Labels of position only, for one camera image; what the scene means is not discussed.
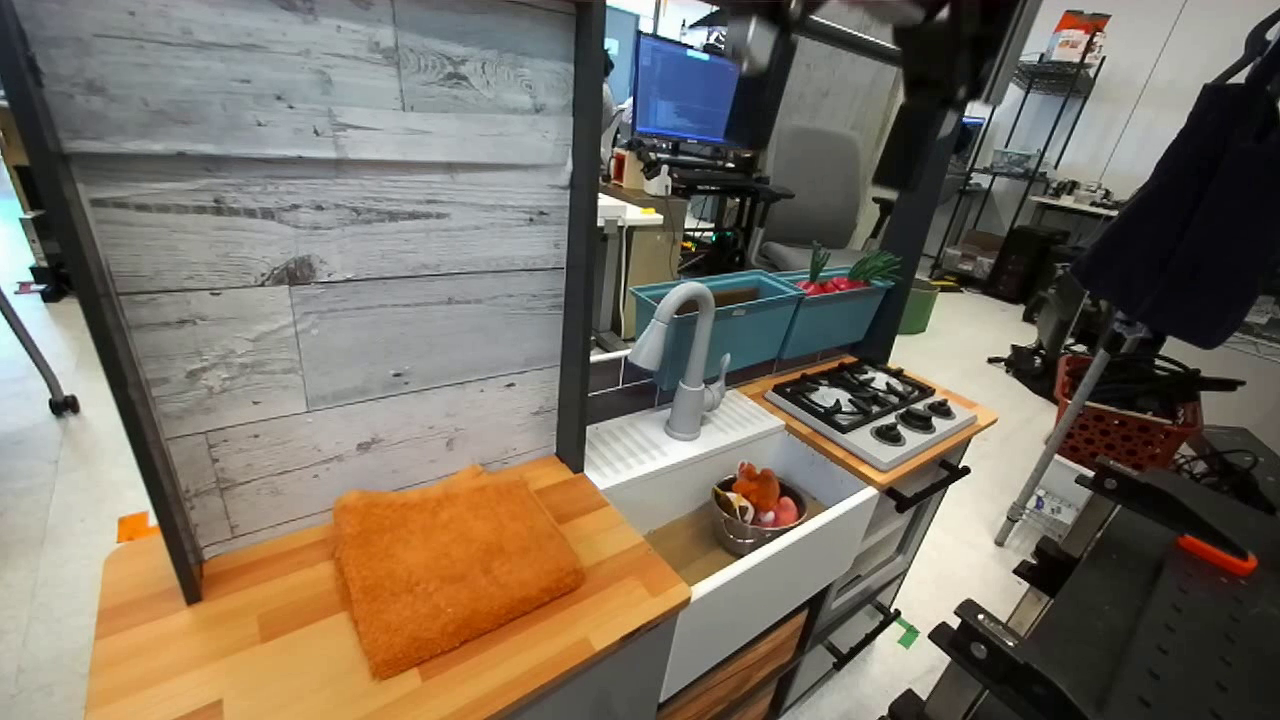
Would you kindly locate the beige cabinet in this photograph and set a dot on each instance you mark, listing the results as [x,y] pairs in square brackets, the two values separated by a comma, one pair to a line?
[646,260]

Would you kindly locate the green bin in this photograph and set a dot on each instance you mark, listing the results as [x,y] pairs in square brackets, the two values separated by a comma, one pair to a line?
[921,306]

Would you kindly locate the grey office chair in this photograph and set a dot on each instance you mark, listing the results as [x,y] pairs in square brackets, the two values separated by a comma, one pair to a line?
[814,187]

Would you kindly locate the black hanging cloth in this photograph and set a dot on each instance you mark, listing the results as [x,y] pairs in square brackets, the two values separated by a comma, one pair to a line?
[1202,212]

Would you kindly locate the grey wood-look panel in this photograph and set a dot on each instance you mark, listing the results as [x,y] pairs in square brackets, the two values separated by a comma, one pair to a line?
[335,201]

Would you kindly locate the black wheeled stand leg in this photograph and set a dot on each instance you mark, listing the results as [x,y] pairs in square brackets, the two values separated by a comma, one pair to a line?
[35,344]

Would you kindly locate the red plastic crate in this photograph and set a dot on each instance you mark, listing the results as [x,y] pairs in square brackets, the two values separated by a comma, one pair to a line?
[1123,432]

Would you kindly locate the grey toy faucet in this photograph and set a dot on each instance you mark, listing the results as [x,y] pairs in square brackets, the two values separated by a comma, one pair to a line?
[694,384]

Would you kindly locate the grey toy stove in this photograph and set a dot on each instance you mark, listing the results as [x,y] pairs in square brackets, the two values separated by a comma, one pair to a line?
[866,412]

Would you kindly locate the wooden front drawer unit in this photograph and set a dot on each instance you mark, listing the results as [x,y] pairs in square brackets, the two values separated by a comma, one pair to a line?
[742,667]

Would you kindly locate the green tape piece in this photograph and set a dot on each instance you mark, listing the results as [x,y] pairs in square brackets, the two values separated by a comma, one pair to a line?
[910,633]

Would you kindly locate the grey tripod pole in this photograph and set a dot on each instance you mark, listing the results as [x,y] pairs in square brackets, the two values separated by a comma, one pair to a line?
[1054,442]

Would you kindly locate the orange terry towel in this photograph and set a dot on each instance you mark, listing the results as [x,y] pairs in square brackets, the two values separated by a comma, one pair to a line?
[454,574]

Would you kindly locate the black perforated table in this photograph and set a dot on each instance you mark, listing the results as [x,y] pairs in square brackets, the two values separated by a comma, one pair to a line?
[1174,642]

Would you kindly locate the teal plastic bin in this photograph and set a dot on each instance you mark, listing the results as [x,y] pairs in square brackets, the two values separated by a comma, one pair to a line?
[835,320]
[746,324]

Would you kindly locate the white toy sink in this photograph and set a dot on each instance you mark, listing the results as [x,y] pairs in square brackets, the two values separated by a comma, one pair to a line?
[775,574]

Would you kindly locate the green plant toy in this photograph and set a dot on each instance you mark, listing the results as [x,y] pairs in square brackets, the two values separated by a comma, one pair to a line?
[874,265]

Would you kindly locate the black computer desk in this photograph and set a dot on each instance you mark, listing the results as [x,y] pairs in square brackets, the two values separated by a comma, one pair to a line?
[705,175]

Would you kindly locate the orange plush doll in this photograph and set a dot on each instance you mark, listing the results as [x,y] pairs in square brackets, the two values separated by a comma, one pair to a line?
[756,489]

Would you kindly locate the grey toy oven cabinet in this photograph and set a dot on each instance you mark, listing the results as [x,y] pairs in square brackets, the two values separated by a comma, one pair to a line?
[882,545]

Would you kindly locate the computer monitor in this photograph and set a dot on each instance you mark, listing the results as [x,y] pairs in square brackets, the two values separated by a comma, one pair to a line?
[686,95]

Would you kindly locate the orange white box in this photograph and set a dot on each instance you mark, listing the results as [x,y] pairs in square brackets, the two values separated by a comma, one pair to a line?
[1082,32]

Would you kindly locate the orange black clamp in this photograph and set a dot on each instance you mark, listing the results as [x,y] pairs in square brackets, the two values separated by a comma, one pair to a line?
[1219,558]

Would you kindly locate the pink plush doll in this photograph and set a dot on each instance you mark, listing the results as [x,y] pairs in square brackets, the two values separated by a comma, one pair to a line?
[789,511]

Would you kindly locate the black metal kitchen frame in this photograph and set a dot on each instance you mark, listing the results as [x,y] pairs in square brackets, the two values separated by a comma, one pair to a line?
[580,265]

